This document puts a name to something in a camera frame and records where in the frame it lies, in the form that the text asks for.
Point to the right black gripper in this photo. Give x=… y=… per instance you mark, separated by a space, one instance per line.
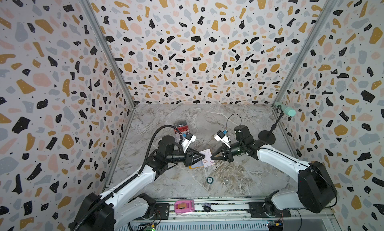
x=227 y=152

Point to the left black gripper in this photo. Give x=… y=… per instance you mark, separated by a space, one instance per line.
x=190 y=156

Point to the pink VIP card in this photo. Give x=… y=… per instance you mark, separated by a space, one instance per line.
x=207 y=161

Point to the yellow leather card holder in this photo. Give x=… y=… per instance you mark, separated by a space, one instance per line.
x=196 y=165

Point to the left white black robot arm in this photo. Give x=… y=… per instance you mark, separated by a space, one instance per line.
x=125 y=202

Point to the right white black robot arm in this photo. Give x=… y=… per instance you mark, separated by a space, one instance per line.
x=315 y=190

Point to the clear acrylic card box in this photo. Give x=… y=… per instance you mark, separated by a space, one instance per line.
x=182 y=126

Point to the black microphone stand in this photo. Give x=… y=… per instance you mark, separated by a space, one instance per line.
x=267 y=136

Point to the pink tape dispenser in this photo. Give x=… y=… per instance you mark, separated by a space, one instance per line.
x=184 y=206

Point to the small black knob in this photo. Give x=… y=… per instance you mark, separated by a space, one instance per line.
x=207 y=207

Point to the green circuit board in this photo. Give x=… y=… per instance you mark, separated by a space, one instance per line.
x=151 y=227

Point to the right circuit board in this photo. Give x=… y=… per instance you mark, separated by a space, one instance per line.
x=275 y=225

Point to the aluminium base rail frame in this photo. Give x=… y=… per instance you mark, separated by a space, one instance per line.
x=231 y=214

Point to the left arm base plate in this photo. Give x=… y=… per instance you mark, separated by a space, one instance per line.
x=159 y=211

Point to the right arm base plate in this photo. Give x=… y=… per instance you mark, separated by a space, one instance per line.
x=258 y=210

